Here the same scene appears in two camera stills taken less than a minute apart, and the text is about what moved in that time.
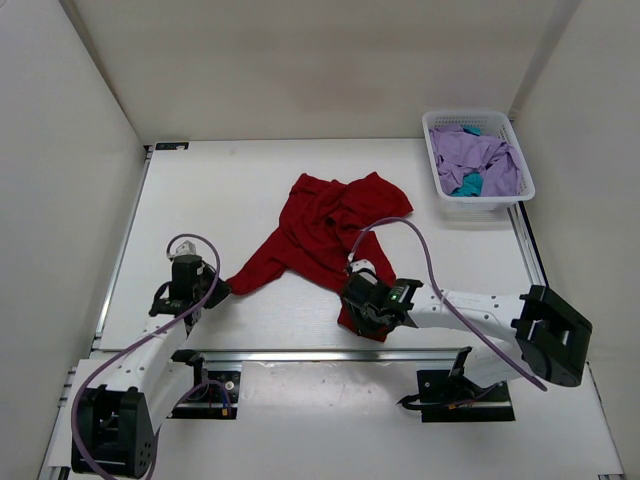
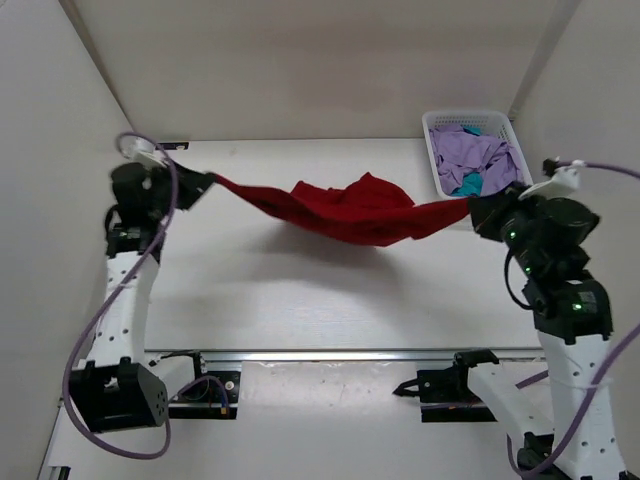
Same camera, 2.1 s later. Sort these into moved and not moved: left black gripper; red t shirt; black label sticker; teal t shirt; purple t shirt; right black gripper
Moved: right black gripper; red t shirt; left black gripper
Not moved: purple t shirt; teal t shirt; black label sticker
